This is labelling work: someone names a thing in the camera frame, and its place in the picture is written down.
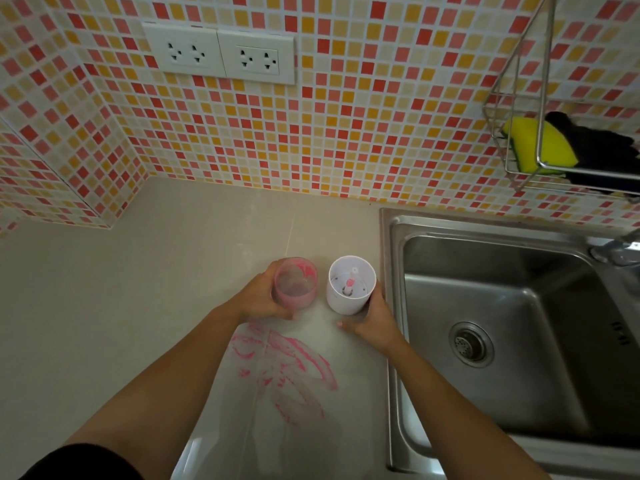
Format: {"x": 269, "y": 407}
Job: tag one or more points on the person's left hand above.
{"x": 255, "y": 297}

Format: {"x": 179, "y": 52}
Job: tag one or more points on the person's right hand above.
{"x": 376, "y": 324}

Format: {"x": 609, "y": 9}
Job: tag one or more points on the person's left thumb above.
{"x": 282, "y": 312}

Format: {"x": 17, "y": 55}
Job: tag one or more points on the person's right thumb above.
{"x": 350, "y": 325}

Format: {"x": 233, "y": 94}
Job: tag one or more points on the pink-stained clear plastic cup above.
{"x": 296, "y": 283}

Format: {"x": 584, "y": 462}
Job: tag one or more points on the white blender base cup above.
{"x": 350, "y": 287}

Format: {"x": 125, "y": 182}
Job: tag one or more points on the person's left forearm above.
{"x": 165, "y": 389}

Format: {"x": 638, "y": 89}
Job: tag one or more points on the person's right forearm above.
{"x": 450, "y": 419}

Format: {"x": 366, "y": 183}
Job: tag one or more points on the pink liquid smear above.
{"x": 282, "y": 364}

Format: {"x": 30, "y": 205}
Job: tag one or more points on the sink drain strainer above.
{"x": 471, "y": 344}

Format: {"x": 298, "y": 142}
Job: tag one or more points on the stainless steel sink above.
{"x": 510, "y": 344}

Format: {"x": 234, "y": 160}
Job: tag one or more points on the black sleeve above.
{"x": 82, "y": 462}

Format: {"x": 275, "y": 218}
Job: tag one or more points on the yellow sponge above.
{"x": 542, "y": 144}

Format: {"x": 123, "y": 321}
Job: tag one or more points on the chrome faucet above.
{"x": 617, "y": 250}

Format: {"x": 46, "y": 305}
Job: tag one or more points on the black cloth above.
{"x": 597, "y": 149}

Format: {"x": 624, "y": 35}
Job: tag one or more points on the white wall socket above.
{"x": 257, "y": 57}
{"x": 184, "y": 50}

